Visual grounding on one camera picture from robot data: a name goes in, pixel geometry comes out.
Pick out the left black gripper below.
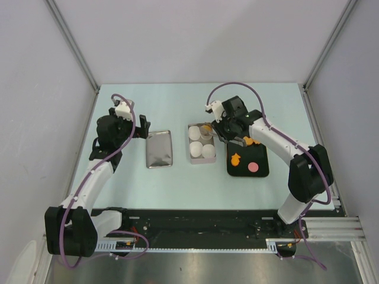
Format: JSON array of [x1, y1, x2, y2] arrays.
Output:
[[109, 108, 149, 147]]

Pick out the metal tongs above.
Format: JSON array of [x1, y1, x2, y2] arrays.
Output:
[[204, 124, 247, 147]]

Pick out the round orange cookie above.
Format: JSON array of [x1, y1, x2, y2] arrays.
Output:
[[243, 136, 253, 146], [202, 125, 212, 132]]

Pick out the orange pineapple cookie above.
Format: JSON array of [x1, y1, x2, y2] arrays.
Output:
[[230, 153, 241, 167]]

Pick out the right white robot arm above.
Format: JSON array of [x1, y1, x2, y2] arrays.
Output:
[[205, 96, 334, 237]]

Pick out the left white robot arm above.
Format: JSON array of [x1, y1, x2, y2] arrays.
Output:
[[44, 114, 150, 257]]

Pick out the silver tin lid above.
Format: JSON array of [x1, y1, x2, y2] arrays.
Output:
[[146, 130, 174, 169]]

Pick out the white paper cup back-right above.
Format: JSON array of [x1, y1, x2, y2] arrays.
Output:
[[199, 125, 213, 140]]

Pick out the white paper cup front-right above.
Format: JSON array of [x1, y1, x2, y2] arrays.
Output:
[[202, 144, 216, 159]]

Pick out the white paper cup back-left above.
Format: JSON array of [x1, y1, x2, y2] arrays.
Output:
[[188, 125, 201, 141]]

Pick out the white paper cup front-left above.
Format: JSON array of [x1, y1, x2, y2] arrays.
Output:
[[189, 141, 203, 158]]

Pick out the black tray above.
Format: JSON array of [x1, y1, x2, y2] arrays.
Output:
[[226, 143, 269, 178]]

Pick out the pink round cookie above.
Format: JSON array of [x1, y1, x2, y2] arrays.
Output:
[[248, 162, 259, 173]]

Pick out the lavender cookie tin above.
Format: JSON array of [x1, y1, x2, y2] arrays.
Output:
[[188, 123, 216, 164]]

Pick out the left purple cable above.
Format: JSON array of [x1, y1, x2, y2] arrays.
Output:
[[60, 93, 150, 269]]

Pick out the purple cable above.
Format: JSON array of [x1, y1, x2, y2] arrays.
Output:
[[60, 93, 150, 269], [205, 81, 332, 270]]

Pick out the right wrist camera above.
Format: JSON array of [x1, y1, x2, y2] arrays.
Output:
[[205, 101, 226, 123]]

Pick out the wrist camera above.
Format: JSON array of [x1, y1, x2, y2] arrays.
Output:
[[115, 99, 134, 121], [205, 101, 226, 123]]

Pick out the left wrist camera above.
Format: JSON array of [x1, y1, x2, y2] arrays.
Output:
[[115, 99, 134, 121]]

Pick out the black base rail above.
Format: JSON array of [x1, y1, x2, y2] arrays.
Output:
[[106, 208, 309, 249]]

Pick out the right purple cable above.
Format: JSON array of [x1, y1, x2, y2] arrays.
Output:
[[205, 81, 332, 270]]

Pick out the left aluminium frame post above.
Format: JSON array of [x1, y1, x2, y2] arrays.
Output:
[[44, 0, 99, 93]]

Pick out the aluminium frame post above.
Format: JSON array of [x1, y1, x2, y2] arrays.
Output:
[[44, 0, 99, 93], [303, 0, 360, 91]]

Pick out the white cable duct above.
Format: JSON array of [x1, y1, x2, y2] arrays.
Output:
[[95, 239, 296, 254]]

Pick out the right aluminium frame post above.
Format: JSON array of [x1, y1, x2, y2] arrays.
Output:
[[303, 0, 360, 91]]

